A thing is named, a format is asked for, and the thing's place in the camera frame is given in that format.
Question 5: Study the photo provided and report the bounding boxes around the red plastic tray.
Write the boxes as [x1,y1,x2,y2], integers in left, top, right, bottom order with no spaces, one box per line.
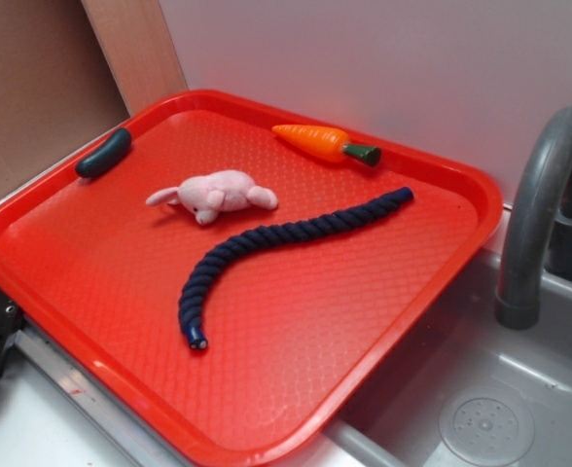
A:
[0,90,502,466]

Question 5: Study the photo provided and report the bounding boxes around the wooden board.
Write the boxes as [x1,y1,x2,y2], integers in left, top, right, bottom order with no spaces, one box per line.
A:
[82,0,188,115]

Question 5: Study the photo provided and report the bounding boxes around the orange plastic carrot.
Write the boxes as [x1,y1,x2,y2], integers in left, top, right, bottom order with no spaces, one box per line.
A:
[271,124,382,167]

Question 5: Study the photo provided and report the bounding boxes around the pink plush pig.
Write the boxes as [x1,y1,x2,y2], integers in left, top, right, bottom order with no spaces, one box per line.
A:
[146,169,278,226]

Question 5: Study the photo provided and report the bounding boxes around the dark blue twisted rope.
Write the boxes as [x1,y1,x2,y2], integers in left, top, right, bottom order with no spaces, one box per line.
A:
[178,186,415,352]

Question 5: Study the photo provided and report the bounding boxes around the dark green plastic pickle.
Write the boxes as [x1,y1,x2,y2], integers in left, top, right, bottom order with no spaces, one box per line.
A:
[75,127,132,179]

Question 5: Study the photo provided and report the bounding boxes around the grey toy sink basin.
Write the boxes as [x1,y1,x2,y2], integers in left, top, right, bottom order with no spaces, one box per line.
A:
[322,247,572,467]

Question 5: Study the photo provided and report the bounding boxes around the grey toy faucet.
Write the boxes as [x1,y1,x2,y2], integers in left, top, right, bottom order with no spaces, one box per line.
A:
[495,106,572,330]

